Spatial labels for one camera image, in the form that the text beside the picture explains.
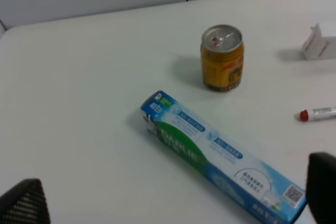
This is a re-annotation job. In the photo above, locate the red whiteboard marker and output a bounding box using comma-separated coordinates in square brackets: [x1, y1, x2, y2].
[299, 107, 336, 122]

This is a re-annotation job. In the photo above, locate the blue Darlie toothpaste box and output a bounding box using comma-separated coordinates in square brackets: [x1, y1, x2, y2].
[141, 90, 307, 223]

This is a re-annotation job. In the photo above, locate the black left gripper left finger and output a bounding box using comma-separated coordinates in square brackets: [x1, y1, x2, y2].
[1, 178, 50, 224]

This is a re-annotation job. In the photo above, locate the white cardboard box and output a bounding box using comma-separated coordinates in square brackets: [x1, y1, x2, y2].
[302, 21, 335, 60]

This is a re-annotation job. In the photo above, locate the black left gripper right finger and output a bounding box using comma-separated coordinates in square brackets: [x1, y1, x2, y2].
[306, 152, 335, 223]

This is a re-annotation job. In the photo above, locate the yellow Red Bull can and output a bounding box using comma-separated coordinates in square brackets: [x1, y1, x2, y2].
[200, 25, 245, 92]

